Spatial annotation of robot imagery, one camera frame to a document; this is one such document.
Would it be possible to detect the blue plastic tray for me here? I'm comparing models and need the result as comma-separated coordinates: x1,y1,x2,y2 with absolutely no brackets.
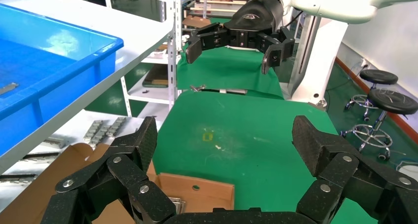
0,3,125,156

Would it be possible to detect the black round stool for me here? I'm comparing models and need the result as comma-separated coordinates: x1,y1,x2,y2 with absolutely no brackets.
344,69,399,122
339,88,418,161

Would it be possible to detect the silver notched metal strip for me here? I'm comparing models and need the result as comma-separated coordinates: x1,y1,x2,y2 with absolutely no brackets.
83,119,105,142
107,116,127,138
98,124,113,138

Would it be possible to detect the grey tape piece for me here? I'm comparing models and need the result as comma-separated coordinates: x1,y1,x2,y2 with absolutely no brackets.
0,82,19,96

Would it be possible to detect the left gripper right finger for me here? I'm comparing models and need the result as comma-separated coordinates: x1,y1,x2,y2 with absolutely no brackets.
291,115,418,224

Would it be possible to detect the white shelf board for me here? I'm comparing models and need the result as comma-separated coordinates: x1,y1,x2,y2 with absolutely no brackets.
0,0,175,176

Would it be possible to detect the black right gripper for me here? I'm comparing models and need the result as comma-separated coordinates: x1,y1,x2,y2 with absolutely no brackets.
185,0,296,75

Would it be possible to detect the green table cloth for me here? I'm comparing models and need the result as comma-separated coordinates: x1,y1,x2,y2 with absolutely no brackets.
152,90,418,224
176,46,284,100

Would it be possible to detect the white slotted shelf post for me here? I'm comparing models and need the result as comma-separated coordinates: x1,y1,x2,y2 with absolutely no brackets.
166,0,183,112

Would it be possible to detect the white robot column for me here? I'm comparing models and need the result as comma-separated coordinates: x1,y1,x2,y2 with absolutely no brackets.
287,15,348,107

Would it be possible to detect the silver IO shield plate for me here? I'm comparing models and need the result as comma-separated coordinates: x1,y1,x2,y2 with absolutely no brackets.
168,197,187,215

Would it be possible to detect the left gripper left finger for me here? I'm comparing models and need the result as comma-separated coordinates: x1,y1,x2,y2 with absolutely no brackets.
40,116,177,224

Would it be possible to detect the white storage rack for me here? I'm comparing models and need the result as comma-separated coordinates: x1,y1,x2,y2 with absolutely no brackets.
120,47,175,118

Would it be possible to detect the brown cardboard box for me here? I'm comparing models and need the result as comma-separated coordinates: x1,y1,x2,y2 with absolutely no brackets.
0,143,235,224

